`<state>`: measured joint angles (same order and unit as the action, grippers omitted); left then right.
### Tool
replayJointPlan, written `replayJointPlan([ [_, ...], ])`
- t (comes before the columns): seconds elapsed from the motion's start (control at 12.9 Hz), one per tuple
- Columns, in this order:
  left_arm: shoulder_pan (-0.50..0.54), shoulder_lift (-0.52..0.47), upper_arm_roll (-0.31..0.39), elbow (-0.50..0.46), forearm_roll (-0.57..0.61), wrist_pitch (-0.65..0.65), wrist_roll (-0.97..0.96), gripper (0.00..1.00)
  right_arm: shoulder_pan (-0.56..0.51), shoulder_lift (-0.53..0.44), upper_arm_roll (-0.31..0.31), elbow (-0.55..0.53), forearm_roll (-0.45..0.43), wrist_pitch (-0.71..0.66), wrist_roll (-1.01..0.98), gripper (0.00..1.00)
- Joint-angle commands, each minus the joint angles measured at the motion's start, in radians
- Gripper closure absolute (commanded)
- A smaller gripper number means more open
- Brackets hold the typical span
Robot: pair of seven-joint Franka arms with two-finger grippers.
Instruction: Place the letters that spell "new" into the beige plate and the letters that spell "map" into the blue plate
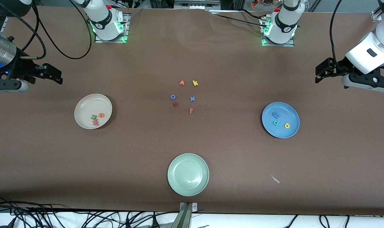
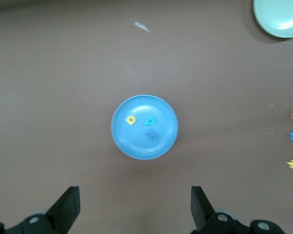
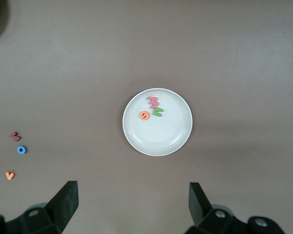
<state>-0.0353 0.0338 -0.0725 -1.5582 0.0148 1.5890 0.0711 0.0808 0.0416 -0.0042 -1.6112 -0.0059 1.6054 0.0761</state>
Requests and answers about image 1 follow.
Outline beige brown plate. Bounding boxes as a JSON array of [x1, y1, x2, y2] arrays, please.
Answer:
[[74, 93, 113, 130]]

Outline blue plate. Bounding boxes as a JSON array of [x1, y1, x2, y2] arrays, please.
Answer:
[[262, 102, 300, 139]]

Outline grey metal box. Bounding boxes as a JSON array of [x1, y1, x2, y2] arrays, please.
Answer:
[[174, 0, 221, 9]]

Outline pale green plate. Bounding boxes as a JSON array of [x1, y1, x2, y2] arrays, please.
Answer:
[[167, 153, 210, 197]]

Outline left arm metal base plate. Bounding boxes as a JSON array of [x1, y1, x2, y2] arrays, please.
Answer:
[[261, 17, 295, 47]]

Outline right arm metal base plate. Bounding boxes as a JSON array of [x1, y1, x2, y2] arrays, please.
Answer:
[[95, 13, 129, 43]]

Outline black table cable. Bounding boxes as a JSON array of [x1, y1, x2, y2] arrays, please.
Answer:
[[216, 14, 268, 28], [241, 9, 268, 20]]

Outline tangled black floor cables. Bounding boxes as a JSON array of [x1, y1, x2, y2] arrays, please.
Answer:
[[8, 209, 179, 228]]

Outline grey metal bracket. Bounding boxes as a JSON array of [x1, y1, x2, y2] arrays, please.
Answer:
[[171, 202, 198, 228]]

